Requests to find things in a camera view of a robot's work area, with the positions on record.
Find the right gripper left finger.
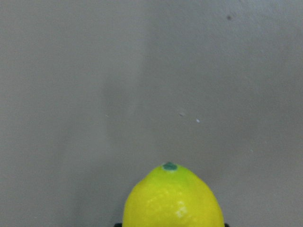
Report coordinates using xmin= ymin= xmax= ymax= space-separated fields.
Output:
xmin=114 ymin=223 xmax=123 ymax=227

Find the yellow lemon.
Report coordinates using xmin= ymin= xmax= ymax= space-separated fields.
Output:
xmin=122 ymin=162 xmax=225 ymax=227

